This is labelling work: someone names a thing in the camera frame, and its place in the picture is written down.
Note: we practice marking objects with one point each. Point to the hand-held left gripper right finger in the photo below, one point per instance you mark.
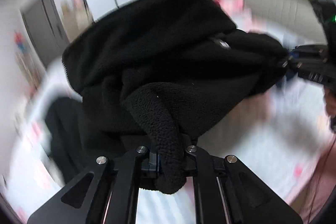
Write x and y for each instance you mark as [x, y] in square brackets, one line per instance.
[190, 163]

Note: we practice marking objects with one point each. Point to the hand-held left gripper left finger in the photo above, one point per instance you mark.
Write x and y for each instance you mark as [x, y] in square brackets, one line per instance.
[152, 167]

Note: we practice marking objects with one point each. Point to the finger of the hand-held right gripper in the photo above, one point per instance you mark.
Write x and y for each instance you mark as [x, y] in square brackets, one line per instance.
[312, 71]
[309, 50]

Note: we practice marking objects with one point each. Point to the black fleece jacket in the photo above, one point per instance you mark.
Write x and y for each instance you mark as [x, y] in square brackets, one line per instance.
[157, 56]

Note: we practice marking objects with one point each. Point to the person's right hand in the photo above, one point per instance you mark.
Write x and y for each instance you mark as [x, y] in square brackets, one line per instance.
[331, 100]

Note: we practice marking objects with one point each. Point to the grey padded bed headboard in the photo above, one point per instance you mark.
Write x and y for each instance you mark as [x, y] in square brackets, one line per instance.
[288, 3]

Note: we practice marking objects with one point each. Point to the beige cabinet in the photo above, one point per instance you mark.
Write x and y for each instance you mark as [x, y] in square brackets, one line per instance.
[76, 11]

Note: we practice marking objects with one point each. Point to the red and blue toy figure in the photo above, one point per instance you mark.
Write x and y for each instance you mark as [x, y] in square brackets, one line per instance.
[21, 41]

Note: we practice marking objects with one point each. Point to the grey door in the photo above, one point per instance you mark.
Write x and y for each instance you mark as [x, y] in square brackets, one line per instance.
[39, 24]

